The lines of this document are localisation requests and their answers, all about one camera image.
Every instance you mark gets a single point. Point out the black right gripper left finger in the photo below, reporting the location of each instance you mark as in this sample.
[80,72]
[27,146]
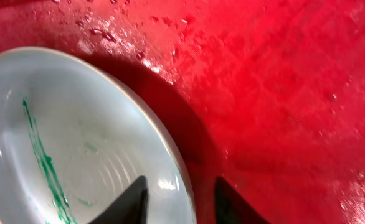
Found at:
[130,207]

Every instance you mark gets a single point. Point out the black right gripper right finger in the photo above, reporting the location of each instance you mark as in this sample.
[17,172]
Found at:
[231,208]

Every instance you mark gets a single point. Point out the white plate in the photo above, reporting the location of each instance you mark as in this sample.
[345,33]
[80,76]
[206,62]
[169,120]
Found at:
[72,139]

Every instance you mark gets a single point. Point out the red plastic tray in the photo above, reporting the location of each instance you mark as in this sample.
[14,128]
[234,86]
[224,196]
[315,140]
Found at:
[267,94]

